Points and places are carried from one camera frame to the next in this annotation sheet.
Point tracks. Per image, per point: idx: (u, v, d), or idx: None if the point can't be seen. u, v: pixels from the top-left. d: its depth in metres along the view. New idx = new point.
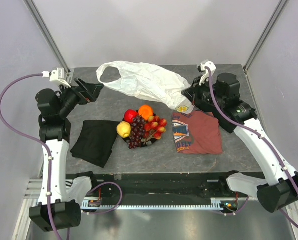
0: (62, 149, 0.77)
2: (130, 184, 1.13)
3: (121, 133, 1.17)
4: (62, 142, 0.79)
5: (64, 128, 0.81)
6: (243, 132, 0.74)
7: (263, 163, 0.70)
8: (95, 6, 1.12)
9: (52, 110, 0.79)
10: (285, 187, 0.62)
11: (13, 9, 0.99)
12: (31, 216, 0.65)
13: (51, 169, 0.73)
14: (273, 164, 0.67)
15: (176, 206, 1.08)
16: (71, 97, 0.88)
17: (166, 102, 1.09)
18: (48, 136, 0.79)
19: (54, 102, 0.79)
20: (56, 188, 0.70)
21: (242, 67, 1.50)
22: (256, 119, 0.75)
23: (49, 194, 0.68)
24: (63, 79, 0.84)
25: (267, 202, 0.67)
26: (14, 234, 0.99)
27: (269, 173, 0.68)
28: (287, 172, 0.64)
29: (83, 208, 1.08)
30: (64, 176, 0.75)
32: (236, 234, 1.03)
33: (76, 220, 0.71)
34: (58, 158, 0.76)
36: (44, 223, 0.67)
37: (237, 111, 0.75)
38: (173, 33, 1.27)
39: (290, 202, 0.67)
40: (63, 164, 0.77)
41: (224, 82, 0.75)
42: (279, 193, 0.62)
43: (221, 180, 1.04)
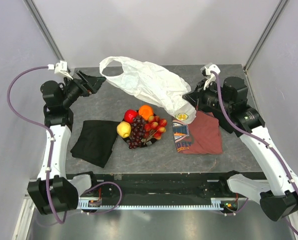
0: (64, 133, 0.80)
2: (130, 184, 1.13)
3: (121, 133, 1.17)
4: (64, 127, 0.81)
5: (67, 117, 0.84)
6: (251, 139, 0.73)
7: (269, 173, 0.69)
8: (95, 6, 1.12)
9: (56, 100, 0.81)
10: (290, 199, 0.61)
11: (13, 9, 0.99)
12: (30, 191, 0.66)
13: (52, 149, 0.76)
14: (279, 175, 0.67)
15: (176, 206, 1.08)
16: (74, 89, 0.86)
17: (166, 105, 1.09)
18: (52, 123, 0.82)
19: (57, 92, 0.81)
20: (55, 166, 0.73)
21: (242, 67, 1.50)
22: (264, 127, 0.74)
23: (49, 170, 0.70)
24: (66, 71, 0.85)
25: (271, 212, 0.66)
26: (14, 234, 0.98)
27: (275, 184, 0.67)
28: (294, 184, 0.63)
29: (83, 208, 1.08)
30: (63, 158, 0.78)
32: (236, 234, 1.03)
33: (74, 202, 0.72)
34: (60, 140, 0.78)
36: (41, 201, 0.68)
37: (244, 118, 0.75)
38: (173, 33, 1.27)
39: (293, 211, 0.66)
40: (64, 147, 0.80)
41: (231, 87, 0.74)
42: (284, 206, 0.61)
43: (222, 180, 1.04)
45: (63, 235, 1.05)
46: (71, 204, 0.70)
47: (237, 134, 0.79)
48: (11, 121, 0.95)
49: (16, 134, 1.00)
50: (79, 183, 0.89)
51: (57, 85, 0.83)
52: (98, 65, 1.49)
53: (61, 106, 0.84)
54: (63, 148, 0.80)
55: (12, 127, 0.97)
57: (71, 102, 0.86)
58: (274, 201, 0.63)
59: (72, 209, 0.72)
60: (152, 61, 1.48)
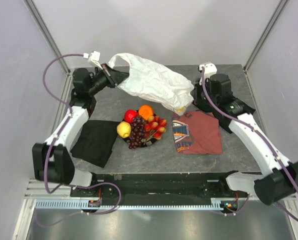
0: (82, 113, 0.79)
2: (130, 184, 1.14)
3: (121, 133, 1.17)
4: (84, 110, 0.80)
5: (90, 104, 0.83)
6: (237, 125, 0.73)
7: (258, 155, 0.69)
8: (95, 6, 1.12)
9: (84, 87, 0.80)
10: (279, 176, 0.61)
11: (13, 9, 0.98)
12: (33, 149, 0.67)
13: (66, 123, 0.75)
14: (266, 154, 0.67)
15: (176, 206, 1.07)
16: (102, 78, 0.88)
17: (173, 102, 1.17)
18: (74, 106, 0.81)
19: (86, 80, 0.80)
20: (63, 137, 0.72)
21: (242, 67, 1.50)
22: (249, 114, 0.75)
23: (56, 137, 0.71)
24: (96, 61, 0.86)
25: (266, 196, 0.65)
26: (14, 234, 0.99)
27: (263, 164, 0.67)
28: (280, 161, 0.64)
29: (83, 208, 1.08)
30: (73, 134, 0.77)
32: (235, 234, 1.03)
33: (67, 177, 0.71)
34: (76, 118, 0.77)
36: (39, 163, 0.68)
37: (230, 107, 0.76)
38: (173, 33, 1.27)
39: (287, 194, 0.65)
40: (78, 126, 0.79)
41: (216, 80, 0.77)
42: (274, 183, 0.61)
43: (221, 180, 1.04)
45: (63, 235, 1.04)
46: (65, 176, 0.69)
47: (228, 123, 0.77)
48: (10, 121, 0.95)
49: (16, 134, 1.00)
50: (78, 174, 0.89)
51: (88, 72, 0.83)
52: None
53: (86, 93, 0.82)
54: (77, 127, 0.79)
55: (12, 128, 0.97)
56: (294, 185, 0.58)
57: (97, 90, 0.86)
58: (266, 183, 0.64)
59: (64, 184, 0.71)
60: None
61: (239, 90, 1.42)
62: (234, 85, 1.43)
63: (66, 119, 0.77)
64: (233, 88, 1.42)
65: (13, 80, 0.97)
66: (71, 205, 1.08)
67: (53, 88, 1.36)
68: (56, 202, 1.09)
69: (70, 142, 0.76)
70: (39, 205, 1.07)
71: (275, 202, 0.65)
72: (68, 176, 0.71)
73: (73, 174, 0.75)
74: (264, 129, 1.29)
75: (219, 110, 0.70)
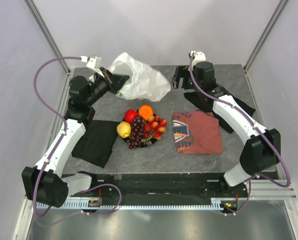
0: (77, 129, 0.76)
2: (130, 184, 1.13)
3: (121, 133, 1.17)
4: (80, 125, 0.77)
5: (87, 116, 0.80)
6: (218, 105, 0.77)
7: (238, 128, 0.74)
8: (95, 5, 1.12)
9: (81, 98, 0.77)
10: (257, 141, 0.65)
11: (13, 9, 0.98)
12: (22, 175, 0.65)
13: (59, 143, 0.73)
14: (245, 125, 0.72)
15: (176, 206, 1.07)
16: (102, 85, 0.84)
17: (153, 99, 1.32)
18: (69, 117, 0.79)
19: (84, 91, 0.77)
20: (55, 160, 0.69)
21: (242, 67, 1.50)
22: (229, 95, 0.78)
23: (46, 162, 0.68)
24: (99, 68, 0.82)
25: (249, 165, 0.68)
26: (14, 234, 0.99)
27: (243, 134, 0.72)
28: (257, 128, 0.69)
29: (83, 208, 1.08)
30: (67, 152, 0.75)
32: (236, 234, 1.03)
33: (59, 201, 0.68)
34: (70, 137, 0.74)
36: (31, 187, 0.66)
37: (212, 92, 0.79)
38: (173, 33, 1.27)
39: (269, 163, 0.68)
40: (72, 144, 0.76)
41: (200, 68, 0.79)
42: (253, 148, 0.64)
43: (221, 180, 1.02)
45: (63, 235, 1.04)
46: (57, 201, 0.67)
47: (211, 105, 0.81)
48: (10, 121, 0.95)
49: (16, 134, 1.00)
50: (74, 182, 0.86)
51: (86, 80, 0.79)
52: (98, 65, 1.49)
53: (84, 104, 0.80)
54: (71, 144, 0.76)
55: (12, 128, 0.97)
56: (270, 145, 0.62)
57: (97, 97, 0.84)
58: (247, 151, 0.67)
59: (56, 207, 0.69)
60: (152, 62, 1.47)
61: (239, 90, 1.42)
62: (234, 85, 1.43)
63: (60, 137, 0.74)
64: (233, 88, 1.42)
65: (13, 80, 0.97)
66: (71, 205, 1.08)
67: (53, 88, 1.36)
68: None
69: (64, 162, 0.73)
70: (39, 205, 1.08)
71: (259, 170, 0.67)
72: (61, 200, 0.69)
73: (66, 196, 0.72)
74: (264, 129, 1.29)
75: (203, 92, 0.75)
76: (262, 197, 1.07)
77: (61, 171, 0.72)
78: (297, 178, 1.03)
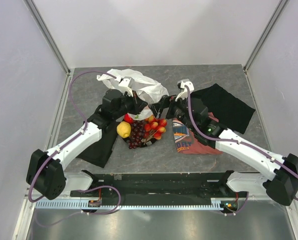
0: (95, 133, 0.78)
2: (130, 184, 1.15)
3: (122, 133, 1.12)
4: (99, 130, 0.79)
5: (107, 125, 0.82)
6: (224, 145, 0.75)
7: (254, 163, 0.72)
8: (95, 6, 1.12)
9: (110, 107, 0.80)
10: (283, 176, 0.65)
11: (13, 9, 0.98)
12: (33, 153, 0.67)
13: (75, 138, 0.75)
14: (262, 160, 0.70)
15: (176, 206, 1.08)
16: (130, 103, 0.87)
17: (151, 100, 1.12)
18: (92, 121, 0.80)
19: (116, 102, 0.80)
20: (65, 152, 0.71)
21: (242, 67, 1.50)
22: (227, 129, 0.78)
23: (57, 150, 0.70)
24: (128, 88, 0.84)
25: (280, 199, 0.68)
26: (14, 234, 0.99)
27: (264, 170, 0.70)
28: (277, 161, 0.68)
29: (83, 208, 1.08)
30: (78, 150, 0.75)
32: (236, 234, 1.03)
33: (51, 195, 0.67)
34: (86, 137, 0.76)
36: (33, 170, 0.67)
37: (208, 130, 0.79)
38: (173, 33, 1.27)
39: (297, 188, 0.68)
40: (85, 145, 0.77)
41: (194, 111, 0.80)
42: (282, 185, 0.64)
43: (222, 187, 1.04)
45: (63, 236, 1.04)
46: (49, 194, 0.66)
47: (212, 145, 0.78)
48: (10, 121, 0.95)
49: (16, 134, 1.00)
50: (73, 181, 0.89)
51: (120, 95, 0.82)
52: (98, 65, 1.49)
53: (110, 114, 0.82)
54: (85, 145, 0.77)
55: (12, 128, 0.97)
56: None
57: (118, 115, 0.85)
58: (276, 189, 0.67)
59: (47, 198, 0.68)
60: (152, 62, 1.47)
61: (239, 90, 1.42)
62: (234, 85, 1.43)
63: (77, 134, 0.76)
64: (233, 88, 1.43)
65: (13, 80, 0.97)
66: (71, 205, 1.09)
67: (53, 88, 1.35)
68: (57, 202, 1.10)
69: (71, 158, 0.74)
70: (39, 205, 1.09)
71: (291, 200, 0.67)
72: (53, 194, 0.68)
73: (59, 193, 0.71)
74: (264, 129, 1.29)
75: (201, 133, 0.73)
76: (261, 197, 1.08)
77: (66, 166, 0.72)
78: None
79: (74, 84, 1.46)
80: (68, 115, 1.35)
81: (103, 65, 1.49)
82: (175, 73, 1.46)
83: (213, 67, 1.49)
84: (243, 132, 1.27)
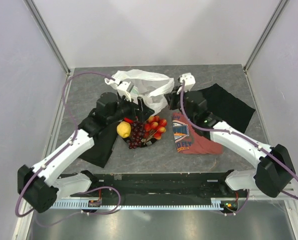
0: (85, 142, 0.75)
2: (130, 184, 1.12)
3: (121, 133, 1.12)
4: (89, 138, 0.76)
5: (100, 131, 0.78)
6: (217, 136, 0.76)
7: (244, 153, 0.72)
8: (95, 6, 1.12)
9: (104, 111, 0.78)
10: (268, 163, 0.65)
11: (12, 9, 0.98)
12: (18, 170, 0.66)
13: (63, 150, 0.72)
14: (249, 148, 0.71)
15: (176, 206, 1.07)
16: (127, 107, 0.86)
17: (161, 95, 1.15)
18: (83, 127, 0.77)
19: (110, 106, 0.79)
20: (51, 168, 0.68)
21: (242, 67, 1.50)
22: (223, 121, 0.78)
23: (42, 167, 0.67)
24: (128, 92, 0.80)
25: (269, 189, 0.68)
26: (14, 234, 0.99)
27: (252, 159, 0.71)
28: (263, 149, 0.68)
29: (83, 208, 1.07)
30: (67, 162, 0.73)
32: (236, 234, 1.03)
33: (42, 207, 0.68)
34: (74, 149, 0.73)
36: (21, 186, 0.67)
37: (204, 122, 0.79)
38: (173, 34, 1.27)
39: (286, 180, 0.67)
40: (75, 155, 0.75)
41: (193, 102, 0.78)
42: (266, 170, 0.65)
43: (222, 185, 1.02)
45: (63, 235, 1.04)
46: (40, 207, 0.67)
47: (207, 136, 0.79)
48: (10, 120, 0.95)
49: (16, 134, 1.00)
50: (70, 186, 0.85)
51: (116, 99, 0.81)
52: (98, 65, 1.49)
53: (104, 119, 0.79)
54: (74, 155, 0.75)
55: (12, 128, 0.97)
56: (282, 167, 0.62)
57: (113, 120, 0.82)
58: (262, 176, 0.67)
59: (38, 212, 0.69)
60: (152, 62, 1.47)
61: (239, 90, 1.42)
62: (234, 85, 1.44)
63: (65, 145, 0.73)
64: (232, 88, 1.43)
65: (13, 80, 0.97)
66: (71, 205, 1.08)
67: (53, 88, 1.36)
68: (57, 202, 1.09)
69: (60, 170, 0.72)
70: None
71: (278, 191, 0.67)
72: (45, 205, 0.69)
73: (51, 204, 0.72)
74: (264, 129, 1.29)
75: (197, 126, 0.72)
76: (261, 197, 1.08)
77: (55, 179, 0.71)
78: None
79: (74, 84, 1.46)
80: (68, 115, 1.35)
81: (103, 65, 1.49)
82: (175, 73, 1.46)
83: (213, 67, 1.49)
84: (243, 132, 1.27)
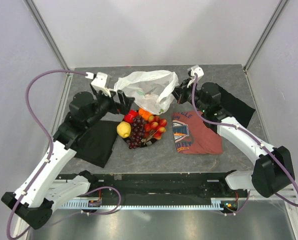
0: (63, 156, 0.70)
2: (130, 184, 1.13)
3: (122, 133, 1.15)
4: (66, 150, 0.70)
5: (78, 137, 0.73)
6: (224, 130, 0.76)
7: (245, 149, 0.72)
8: (95, 7, 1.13)
9: (78, 116, 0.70)
10: (267, 161, 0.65)
11: (13, 10, 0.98)
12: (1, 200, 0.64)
13: (41, 170, 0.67)
14: (251, 145, 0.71)
15: (176, 206, 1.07)
16: (105, 104, 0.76)
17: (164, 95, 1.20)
18: (59, 137, 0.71)
19: (84, 110, 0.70)
20: (32, 193, 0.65)
21: (243, 67, 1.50)
22: (232, 116, 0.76)
23: (22, 194, 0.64)
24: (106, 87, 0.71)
25: (264, 188, 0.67)
26: (14, 234, 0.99)
27: (251, 155, 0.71)
28: (265, 148, 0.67)
29: (83, 208, 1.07)
30: (50, 179, 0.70)
32: (235, 234, 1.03)
33: (37, 225, 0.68)
34: (53, 166, 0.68)
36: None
37: (214, 115, 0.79)
38: (173, 34, 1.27)
39: (283, 183, 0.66)
40: (57, 170, 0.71)
41: (207, 93, 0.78)
42: (265, 168, 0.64)
43: (221, 181, 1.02)
45: (63, 235, 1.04)
46: (35, 226, 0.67)
47: (214, 129, 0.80)
48: (10, 120, 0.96)
49: (16, 134, 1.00)
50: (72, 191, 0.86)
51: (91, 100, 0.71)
52: (98, 65, 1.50)
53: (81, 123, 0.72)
54: (56, 170, 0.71)
55: (12, 128, 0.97)
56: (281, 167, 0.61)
57: (92, 122, 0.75)
58: (260, 173, 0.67)
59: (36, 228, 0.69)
60: (152, 62, 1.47)
61: (239, 90, 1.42)
62: (234, 85, 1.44)
63: (43, 164, 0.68)
64: (232, 88, 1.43)
65: (13, 80, 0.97)
66: (71, 205, 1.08)
67: (53, 88, 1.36)
68: None
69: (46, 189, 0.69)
70: None
71: (273, 192, 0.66)
72: (41, 222, 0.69)
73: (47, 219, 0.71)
74: (264, 129, 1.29)
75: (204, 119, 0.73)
76: (261, 197, 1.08)
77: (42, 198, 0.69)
78: None
79: (74, 84, 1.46)
80: None
81: (103, 65, 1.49)
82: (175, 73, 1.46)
83: (213, 67, 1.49)
84: None
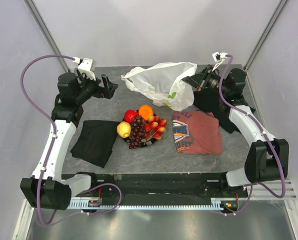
0: (67, 130, 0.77)
2: (129, 184, 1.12)
3: (121, 133, 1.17)
4: (69, 124, 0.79)
5: (75, 112, 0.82)
6: (235, 112, 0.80)
7: (248, 135, 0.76)
8: (95, 6, 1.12)
9: (69, 91, 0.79)
10: (262, 145, 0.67)
11: (12, 9, 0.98)
12: (21, 186, 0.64)
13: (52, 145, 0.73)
14: (254, 131, 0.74)
15: (176, 206, 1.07)
16: (89, 85, 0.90)
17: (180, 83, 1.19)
18: (56, 116, 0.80)
19: (72, 84, 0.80)
20: (51, 166, 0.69)
21: (242, 67, 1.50)
22: (248, 106, 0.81)
23: (43, 170, 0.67)
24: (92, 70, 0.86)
25: (252, 172, 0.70)
26: (14, 234, 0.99)
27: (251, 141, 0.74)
28: (266, 135, 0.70)
29: (83, 208, 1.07)
30: (61, 155, 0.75)
32: (236, 235, 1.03)
33: (64, 204, 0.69)
34: (62, 138, 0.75)
36: (32, 197, 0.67)
37: (231, 101, 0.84)
38: (173, 33, 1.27)
39: (271, 173, 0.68)
40: (65, 144, 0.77)
41: (233, 78, 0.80)
42: (257, 152, 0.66)
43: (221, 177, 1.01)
45: (63, 236, 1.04)
46: (61, 204, 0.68)
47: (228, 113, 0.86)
48: (10, 120, 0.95)
49: (16, 134, 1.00)
50: (75, 184, 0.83)
51: (76, 77, 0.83)
52: (98, 65, 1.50)
53: (72, 99, 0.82)
54: (64, 145, 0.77)
55: (12, 129, 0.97)
56: (275, 153, 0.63)
57: (84, 97, 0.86)
58: (251, 156, 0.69)
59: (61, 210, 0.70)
60: (152, 62, 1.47)
61: None
62: None
63: (51, 140, 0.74)
64: None
65: (13, 80, 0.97)
66: (71, 205, 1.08)
67: (53, 88, 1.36)
68: None
69: (60, 165, 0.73)
70: None
71: (259, 177, 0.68)
72: (66, 202, 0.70)
73: (69, 197, 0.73)
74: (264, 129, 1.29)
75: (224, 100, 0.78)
76: (262, 197, 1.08)
77: (59, 175, 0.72)
78: None
79: None
80: None
81: (103, 65, 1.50)
82: None
83: None
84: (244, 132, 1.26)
